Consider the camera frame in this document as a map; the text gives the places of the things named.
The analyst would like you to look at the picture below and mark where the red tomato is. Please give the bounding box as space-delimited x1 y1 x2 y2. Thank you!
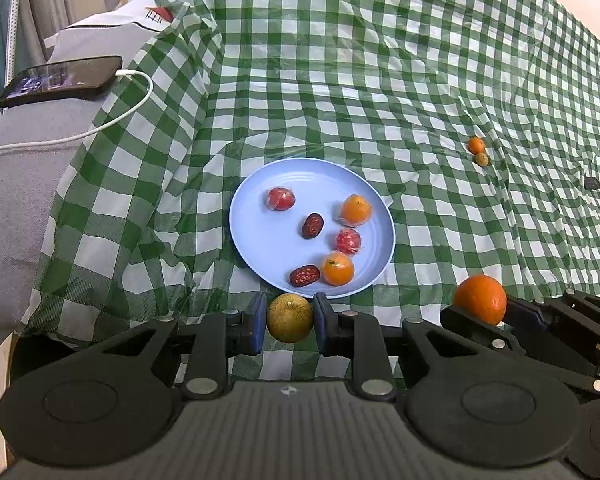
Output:
265 186 296 211

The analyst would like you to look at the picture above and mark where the dark red jujube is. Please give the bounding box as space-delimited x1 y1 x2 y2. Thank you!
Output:
288 264 321 287
301 212 324 240

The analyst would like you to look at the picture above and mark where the dark red jujube upper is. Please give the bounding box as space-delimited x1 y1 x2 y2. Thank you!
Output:
301 212 324 240

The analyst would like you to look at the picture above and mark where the yellow-brown pear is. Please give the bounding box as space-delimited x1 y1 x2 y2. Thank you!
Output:
266 294 313 344

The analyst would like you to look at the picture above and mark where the large orange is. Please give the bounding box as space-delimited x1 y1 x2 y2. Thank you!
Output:
453 274 507 326

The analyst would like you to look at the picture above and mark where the white printed pillow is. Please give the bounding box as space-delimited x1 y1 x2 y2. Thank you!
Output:
44 0 182 51

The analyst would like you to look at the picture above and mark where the small orange kumquat upper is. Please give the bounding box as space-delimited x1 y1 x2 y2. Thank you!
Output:
467 136 486 155

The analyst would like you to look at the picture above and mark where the orange tangerine with stem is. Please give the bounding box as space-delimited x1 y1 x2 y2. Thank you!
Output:
321 252 355 286

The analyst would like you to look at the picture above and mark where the grey sofa armrest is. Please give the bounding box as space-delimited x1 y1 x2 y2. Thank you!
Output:
0 22 146 348

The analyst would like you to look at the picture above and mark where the small red fruit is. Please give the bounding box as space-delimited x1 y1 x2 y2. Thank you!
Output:
336 228 362 256

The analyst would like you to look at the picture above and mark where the black smartphone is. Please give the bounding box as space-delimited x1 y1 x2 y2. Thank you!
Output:
0 55 123 110

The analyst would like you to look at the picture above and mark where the small dark tag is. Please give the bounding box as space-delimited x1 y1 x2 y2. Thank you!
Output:
584 177 600 191

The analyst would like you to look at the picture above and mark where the small brown-green fruit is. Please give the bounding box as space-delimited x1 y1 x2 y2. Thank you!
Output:
474 153 490 167

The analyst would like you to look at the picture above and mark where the dark red jujube lower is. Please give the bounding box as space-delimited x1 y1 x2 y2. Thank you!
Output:
288 264 321 287

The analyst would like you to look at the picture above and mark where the white charging cable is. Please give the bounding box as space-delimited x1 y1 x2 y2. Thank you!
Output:
0 68 155 162

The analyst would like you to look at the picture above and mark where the orange fruit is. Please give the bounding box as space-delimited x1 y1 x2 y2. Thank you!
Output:
338 194 373 228

